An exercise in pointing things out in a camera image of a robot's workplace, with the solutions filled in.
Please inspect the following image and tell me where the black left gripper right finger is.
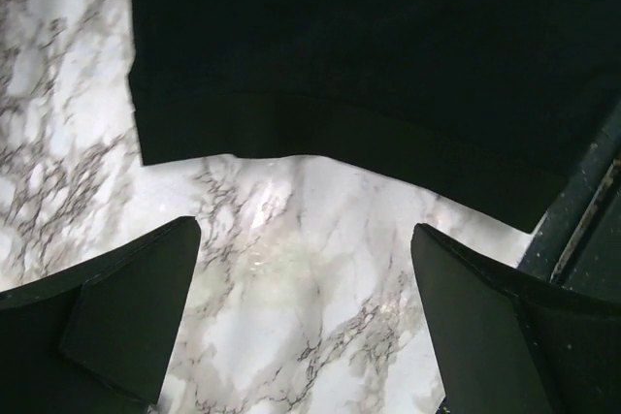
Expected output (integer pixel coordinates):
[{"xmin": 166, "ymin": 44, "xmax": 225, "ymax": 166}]
[{"xmin": 411, "ymin": 224, "xmax": 620, "ymax": 414}]

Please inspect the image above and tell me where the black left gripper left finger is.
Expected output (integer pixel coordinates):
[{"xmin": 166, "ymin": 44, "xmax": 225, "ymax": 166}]
[{"xmin": 1, "ymin": 216, "xmax": 201, "ymax": 414}]

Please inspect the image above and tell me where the black underwear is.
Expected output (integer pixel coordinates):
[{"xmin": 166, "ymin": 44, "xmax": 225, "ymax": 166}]
[{"xmin": 128, "ymin": 0, "xmax": 620, "ymax": 232}]

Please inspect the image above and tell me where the black metal base rail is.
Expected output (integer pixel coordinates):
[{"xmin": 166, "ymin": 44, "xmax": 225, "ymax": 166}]
[{"xmin": 518, "ymin": 105, "xmax": 620, "ymax": 303}]

